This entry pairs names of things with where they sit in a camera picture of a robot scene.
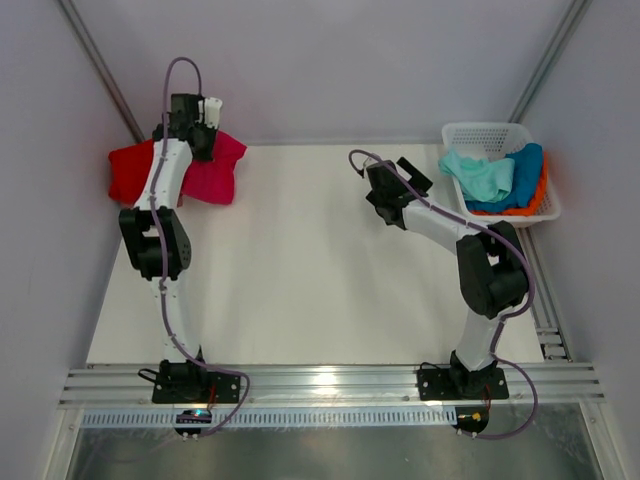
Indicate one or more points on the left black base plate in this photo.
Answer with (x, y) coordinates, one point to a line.
(201, 388)

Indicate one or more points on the corner frame post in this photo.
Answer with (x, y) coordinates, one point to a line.
(568, 24)
(95, 58)

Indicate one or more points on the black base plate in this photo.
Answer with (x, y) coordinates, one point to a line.
(201, 388)
(454, 382)

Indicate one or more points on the slotted grey cable duct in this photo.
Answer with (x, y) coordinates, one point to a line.
(278, 417)

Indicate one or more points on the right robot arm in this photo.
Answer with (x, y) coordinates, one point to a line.
(492, 275)

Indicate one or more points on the controller board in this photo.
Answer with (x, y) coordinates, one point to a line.
(192, 422)
(471, 420)

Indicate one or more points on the right controller board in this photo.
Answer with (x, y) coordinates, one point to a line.
(471, 420)

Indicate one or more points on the left controller board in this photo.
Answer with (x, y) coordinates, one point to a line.
(192, 422)

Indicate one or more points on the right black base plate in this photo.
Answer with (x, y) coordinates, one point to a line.
(454, 382)

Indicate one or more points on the orange t shirt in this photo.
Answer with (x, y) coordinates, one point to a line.
(537, 195)

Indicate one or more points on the right corner frame post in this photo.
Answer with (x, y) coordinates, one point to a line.
(568, 24)

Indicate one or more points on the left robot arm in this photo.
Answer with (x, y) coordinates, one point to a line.
(159, 247)

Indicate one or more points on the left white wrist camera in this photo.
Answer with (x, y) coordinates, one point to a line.
(210, 112)

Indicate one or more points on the aluminium mounting rail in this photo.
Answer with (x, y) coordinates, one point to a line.
(104, 386)

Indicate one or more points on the magenta t shirt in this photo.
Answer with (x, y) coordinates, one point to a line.
(213, 182)

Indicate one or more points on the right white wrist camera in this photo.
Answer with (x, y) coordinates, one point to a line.
(365, 162)

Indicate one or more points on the red folded t shirt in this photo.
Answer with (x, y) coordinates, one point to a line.
(130, 167)

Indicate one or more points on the mint green t shirt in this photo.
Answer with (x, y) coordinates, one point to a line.
(480, 180)

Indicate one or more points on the white plastic basket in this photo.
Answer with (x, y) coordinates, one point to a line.
(532, 199)

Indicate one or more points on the blue t shirt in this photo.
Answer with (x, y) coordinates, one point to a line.
(522, 175)

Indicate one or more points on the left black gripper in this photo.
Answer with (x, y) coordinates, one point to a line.
(207, 154)

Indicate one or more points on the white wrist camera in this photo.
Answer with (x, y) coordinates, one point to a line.
(365, 162)
(210, 112)

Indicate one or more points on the left corner frame post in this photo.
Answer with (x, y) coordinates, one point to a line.
(95, 58)

